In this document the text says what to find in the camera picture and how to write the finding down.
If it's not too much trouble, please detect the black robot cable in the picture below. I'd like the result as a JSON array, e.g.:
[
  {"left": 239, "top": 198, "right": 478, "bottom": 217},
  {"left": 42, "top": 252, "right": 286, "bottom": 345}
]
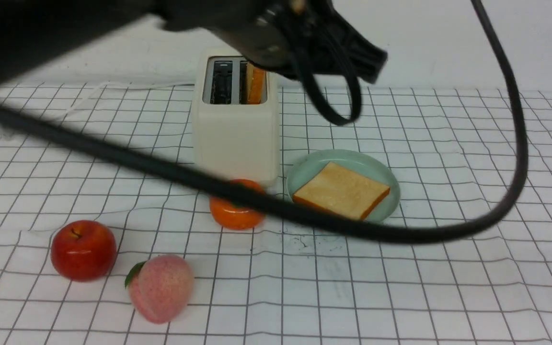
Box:
[{"left": 0, "top": 0, "right": 529, "bottom": 245}]

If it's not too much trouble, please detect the cream white toaster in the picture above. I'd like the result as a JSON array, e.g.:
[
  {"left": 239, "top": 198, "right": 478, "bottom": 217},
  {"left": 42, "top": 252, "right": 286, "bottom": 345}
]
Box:
[{"left": 190, "top": 46, "right": 280, "bottom": 186}]

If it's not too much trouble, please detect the orange persimmon with green leaf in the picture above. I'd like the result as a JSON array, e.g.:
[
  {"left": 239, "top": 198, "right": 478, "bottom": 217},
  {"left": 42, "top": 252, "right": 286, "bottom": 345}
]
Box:
[{"left": 209, "top": 196, "right": 265, "bottom": 230}]

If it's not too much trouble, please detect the pale green round plate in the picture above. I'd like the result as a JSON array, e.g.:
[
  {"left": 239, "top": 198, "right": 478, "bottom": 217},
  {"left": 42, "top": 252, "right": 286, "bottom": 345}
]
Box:
[{"left": 286, "top": 150, "right": 401, "bottom": 223}]

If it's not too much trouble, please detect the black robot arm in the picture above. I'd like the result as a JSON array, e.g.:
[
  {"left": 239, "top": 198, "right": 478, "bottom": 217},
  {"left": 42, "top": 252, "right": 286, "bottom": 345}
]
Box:
[{"left": 0, "top": 0, "right": 388, "bottom": 87}]

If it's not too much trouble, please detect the pink peach with leaf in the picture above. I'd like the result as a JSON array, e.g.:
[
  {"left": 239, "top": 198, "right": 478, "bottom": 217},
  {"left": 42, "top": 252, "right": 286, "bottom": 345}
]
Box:
[{"left": 124, "top": 254, "right": 195, "bottom": 324}]

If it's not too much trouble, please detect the white checkered tablecloth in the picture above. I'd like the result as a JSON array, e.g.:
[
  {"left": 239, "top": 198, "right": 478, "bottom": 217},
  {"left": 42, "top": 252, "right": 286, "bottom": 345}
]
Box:
[{"left": 0, "top": 91, "right": 552, "bottom": 345}]

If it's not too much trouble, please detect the red apple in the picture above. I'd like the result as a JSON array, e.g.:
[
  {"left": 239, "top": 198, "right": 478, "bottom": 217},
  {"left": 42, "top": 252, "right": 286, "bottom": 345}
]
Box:
[{"left": 50, "top": 220, "right": 117, "bottom": 282}]

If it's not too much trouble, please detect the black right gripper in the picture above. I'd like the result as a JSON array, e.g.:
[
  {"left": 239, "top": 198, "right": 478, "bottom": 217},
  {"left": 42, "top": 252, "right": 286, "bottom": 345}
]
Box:
[{"left": 161, "top": 0, "right": 388, "bottom": 83}]

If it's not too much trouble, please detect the toast slice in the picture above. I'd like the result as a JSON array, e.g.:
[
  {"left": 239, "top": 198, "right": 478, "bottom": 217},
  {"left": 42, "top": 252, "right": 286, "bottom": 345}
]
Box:
[
  {"left": 292, "top": 161, "right": 391, "bottom": 220},
  {"left": 245, "top": 62, "right": 266, "bottom": 104}
]

